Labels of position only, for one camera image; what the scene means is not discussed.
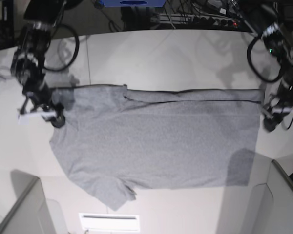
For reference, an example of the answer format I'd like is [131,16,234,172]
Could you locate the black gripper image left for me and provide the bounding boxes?
[21,80,65,128]

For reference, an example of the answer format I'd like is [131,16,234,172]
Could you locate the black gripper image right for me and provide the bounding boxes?
[263,80,293,132]

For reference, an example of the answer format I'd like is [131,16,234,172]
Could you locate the grey T-shirt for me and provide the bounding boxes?
[50,85,263,210]

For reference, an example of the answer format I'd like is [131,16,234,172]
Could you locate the grey right partition panel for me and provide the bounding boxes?
[241,160,293,234]

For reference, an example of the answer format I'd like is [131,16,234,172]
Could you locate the grey partition panel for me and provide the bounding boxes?
[0,176,56,234]
[241,160,293,234]

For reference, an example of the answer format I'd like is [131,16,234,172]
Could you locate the grey left partition panel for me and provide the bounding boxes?
[0,176,56,234]

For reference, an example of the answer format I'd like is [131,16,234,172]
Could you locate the blue box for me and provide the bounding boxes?
[101,0,166,7]

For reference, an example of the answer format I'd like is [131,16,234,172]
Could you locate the white power strip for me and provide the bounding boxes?
[150,13,239,27]

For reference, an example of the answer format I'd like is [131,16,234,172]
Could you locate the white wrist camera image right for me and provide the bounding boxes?
[261,103,293,119]

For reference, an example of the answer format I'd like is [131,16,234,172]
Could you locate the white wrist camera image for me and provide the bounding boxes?
[261,103,293,119]
[18,109,57,125]

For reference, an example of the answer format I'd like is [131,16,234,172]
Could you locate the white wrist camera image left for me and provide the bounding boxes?
[18,109,57,125]

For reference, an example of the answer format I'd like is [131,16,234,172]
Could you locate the black cable image right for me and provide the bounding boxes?
[246,35,283,84]

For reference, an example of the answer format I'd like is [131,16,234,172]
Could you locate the black cable image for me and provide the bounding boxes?
[246,35,283,84]
[43,23,80,73]

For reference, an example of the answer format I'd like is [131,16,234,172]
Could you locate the black cable image left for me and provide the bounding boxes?
[43,23,80,73]

